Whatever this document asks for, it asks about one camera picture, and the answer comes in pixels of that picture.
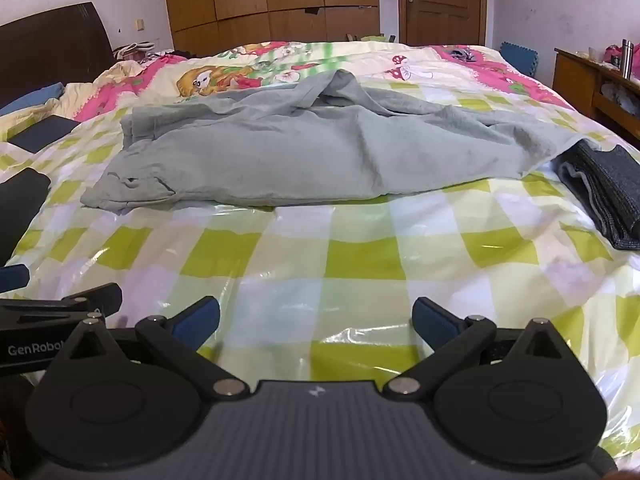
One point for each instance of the pile of clothes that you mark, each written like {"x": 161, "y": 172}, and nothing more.
{"x": 137, "y": 51}

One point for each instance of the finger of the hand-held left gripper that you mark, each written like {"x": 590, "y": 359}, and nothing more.
{"x": 75, "y": 304}
{"x": 12, "y": 278}

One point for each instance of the wooden door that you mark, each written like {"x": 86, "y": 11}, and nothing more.
{"x": 445, "y": 0}

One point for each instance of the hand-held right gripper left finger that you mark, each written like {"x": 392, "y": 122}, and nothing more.
{"x": 194, "y": 324}

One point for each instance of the blue pillow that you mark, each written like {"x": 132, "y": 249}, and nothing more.
{"x": 35, "y": 96}

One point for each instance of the metal thermos bottle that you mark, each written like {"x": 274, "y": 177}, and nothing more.
{"x": 627, "y": 60}

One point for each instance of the blue bag by wall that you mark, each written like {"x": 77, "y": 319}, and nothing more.
{"x": 520, "y": 59}

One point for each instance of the green checked plastic sheet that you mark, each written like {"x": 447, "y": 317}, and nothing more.
{"x": 350, "y": 260}

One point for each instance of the pink cloth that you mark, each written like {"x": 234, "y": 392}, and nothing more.
{"x": 620, "y": 55}

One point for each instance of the folded dark grey pants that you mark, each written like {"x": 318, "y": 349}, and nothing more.
{"x": 610, "y": 185}

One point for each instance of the dark brown headboard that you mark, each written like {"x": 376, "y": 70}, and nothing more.
{"x": 50, "y": 45}

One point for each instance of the dark blue folded cloth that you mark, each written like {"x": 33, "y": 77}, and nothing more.
{"x": 45, "y": 132}

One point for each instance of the wooden desk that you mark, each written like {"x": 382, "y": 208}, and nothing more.
{"x": 575, "y": 75}

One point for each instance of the black cloth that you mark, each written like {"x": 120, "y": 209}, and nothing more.
{"x": 20, "y": 210}

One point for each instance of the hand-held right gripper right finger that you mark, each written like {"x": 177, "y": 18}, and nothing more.
{"x": 436, "y": 326}

